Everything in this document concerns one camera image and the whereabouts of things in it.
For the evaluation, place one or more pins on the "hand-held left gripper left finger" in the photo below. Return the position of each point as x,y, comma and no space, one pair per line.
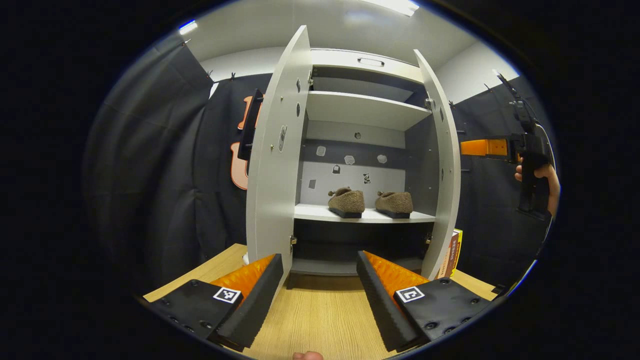
255,300

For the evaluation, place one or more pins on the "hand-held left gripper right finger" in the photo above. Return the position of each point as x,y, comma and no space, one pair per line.
382,305

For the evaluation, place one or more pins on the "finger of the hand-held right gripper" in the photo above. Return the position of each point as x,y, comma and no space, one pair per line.
482,148

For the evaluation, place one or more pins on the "white cabinet door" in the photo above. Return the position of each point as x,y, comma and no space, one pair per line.
272,200
447,165

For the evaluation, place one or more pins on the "brown fuzzy shoe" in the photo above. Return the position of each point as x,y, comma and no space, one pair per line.
395,202
347,201

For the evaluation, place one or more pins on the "white shoe cabinet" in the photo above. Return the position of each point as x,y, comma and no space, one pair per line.
360,110

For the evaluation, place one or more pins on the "white cabinet drawer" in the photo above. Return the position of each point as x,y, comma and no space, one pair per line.
340,61

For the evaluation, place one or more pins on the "brown book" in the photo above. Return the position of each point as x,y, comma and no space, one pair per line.
448,255

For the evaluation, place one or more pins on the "black table clamp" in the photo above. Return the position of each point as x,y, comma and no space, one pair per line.
499,289

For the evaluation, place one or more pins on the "ceiling light panel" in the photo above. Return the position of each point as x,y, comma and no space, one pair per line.
392,6

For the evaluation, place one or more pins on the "ceiling strip light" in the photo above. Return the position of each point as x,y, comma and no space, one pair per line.
188,27

